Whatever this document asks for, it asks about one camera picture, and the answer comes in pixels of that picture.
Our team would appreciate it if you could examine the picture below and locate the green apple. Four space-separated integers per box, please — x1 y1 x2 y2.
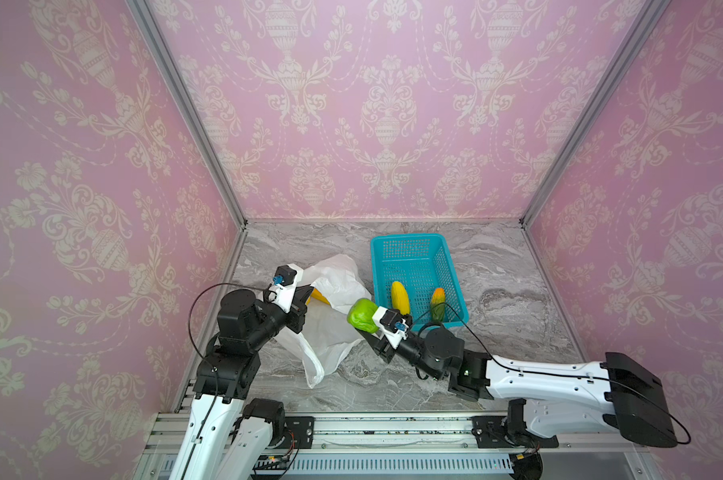
346 298 379 334

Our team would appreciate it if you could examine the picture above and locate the white plastic bag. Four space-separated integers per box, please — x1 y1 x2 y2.
275 254 371 388

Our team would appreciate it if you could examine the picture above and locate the yellow lemon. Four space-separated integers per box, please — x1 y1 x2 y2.
391 281 411 316

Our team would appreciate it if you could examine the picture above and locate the orange green mango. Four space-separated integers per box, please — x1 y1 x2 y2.
429 288 447 324

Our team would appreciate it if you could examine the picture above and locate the teal plastic basket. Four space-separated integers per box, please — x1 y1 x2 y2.
371 233 469 329

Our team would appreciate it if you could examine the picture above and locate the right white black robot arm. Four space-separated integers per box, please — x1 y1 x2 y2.
363 328 681 448

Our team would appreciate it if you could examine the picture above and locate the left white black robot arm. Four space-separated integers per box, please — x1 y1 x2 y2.
170 284 313 479

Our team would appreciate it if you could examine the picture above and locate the yellow banana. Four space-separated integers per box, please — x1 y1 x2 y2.
311 289 330 305

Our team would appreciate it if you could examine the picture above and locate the perforated white vent strip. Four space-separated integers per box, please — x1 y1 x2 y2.
255 453 513 475

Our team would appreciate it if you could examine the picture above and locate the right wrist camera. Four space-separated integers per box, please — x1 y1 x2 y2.
373 306 411 349

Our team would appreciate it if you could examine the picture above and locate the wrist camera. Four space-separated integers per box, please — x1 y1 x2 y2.
373 306 411 349
264 264 303 313

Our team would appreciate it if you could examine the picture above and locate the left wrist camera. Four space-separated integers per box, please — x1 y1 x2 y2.
264 264 303 313

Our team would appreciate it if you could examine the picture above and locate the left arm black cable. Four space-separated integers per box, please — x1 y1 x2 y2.
186 283 272 361

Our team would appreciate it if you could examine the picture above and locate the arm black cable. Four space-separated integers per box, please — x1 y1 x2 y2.
414 299 693 446
186 283 272 361

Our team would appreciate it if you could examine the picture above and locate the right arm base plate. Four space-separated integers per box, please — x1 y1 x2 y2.
471 415 559 449

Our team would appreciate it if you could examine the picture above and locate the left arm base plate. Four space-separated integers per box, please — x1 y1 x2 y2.
268 416 315 451

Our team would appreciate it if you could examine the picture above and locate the aluminium front rail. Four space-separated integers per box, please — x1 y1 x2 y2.
144 411 647 454

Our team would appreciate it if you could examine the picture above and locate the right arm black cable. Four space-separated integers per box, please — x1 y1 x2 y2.
414 299 693 446

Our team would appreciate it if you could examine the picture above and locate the left corner aluminium post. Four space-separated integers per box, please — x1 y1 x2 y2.
125 0 247 231

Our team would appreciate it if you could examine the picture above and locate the corner aluminium post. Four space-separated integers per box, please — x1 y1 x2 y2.
125 0 247 231
519 0 671 233

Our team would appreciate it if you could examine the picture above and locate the right corner aluminium post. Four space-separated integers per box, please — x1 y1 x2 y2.
519 0 671 233

